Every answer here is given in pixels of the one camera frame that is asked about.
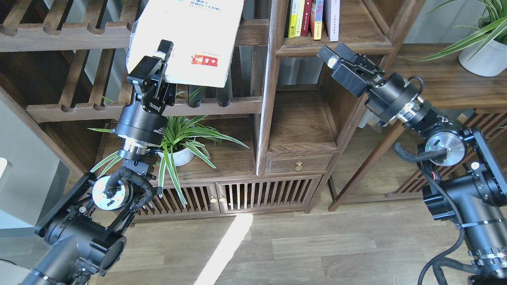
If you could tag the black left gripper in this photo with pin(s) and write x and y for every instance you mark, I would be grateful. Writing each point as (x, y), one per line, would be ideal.
(142, 124)

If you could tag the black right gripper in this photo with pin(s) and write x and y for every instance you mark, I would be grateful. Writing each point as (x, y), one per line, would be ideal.
(396, 97)

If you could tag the white book red label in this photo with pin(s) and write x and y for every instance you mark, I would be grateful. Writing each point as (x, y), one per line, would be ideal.
(203, 33)

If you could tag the red book with globe cover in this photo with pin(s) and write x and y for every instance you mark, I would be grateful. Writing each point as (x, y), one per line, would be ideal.
(316, 19)

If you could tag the white book with barcode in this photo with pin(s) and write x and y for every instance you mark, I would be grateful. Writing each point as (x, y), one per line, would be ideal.
(332, 17)

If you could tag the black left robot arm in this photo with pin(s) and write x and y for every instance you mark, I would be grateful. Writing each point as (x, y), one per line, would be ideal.
(85, 230)

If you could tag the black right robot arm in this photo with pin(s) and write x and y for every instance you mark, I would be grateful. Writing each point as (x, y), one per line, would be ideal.
(466, 185)

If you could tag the spider plant on shelf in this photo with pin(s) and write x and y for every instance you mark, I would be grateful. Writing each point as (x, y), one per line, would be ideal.
(180, 132)

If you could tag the white plant pot on shelf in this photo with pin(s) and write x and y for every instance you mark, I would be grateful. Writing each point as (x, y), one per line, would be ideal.
(182, 157)

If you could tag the dark wooden side shelf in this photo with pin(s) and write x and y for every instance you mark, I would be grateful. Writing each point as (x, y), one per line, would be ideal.
(448, 86)

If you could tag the dark red book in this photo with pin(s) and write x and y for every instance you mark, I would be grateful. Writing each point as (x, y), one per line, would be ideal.
(306, 13)

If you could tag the light yellow book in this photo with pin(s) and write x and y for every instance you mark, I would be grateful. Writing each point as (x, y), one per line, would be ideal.
(299, 19)

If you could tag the dark wooden bookshelf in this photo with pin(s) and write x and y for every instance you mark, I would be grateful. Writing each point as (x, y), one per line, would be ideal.
(54, 73)

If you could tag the brass drawer knob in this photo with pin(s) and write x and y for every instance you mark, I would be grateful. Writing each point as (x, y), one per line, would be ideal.
(299, 166)

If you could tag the white plant pot at right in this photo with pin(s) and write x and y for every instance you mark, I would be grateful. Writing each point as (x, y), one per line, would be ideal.
(491, 60)

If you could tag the spider plant at right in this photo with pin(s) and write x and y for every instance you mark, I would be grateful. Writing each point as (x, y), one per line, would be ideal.
(492, 27)

